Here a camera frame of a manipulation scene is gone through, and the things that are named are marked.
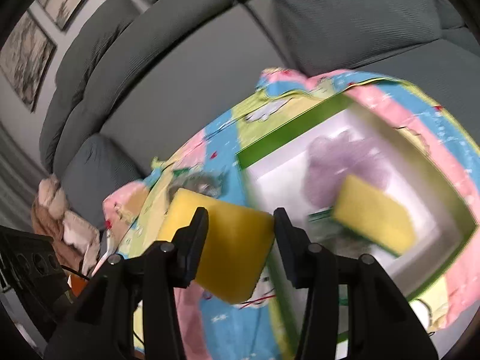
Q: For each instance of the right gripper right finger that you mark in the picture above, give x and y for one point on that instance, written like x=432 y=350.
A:
x=293 y=245

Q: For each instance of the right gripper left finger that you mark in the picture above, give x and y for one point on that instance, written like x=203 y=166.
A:
x=189 y=243

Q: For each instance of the yellow sponge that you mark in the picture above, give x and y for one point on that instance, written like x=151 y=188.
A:
x=237 y=245
x=372 y=214

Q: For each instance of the clear bag with green print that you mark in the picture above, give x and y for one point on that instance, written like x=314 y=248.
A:
x=322 y=229

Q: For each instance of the orange box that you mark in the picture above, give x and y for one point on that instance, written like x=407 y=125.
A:
x=77 y=284

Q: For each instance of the brown and beige clothes pile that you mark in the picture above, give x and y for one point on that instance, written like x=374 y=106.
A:
x=75 y=241

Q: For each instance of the small clear bag with scrubber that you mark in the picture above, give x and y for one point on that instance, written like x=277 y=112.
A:
x=211 y=184

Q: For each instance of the colourful cartoon bed sheet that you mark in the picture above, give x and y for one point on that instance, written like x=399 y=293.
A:
x=267 y=325

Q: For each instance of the green cardboard box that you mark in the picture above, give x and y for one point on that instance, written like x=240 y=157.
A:
x=426 y=179

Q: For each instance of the purple mesh bath pouf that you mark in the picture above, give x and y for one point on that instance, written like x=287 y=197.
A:
x=331 y=160

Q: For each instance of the grey curtain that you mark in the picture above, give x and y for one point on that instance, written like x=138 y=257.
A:
x=20 y=177

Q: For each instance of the grey sofa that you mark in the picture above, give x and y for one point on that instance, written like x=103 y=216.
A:
x=142 y=82

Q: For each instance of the framed landscape painting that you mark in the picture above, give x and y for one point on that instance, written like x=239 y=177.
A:
x=25 y=58

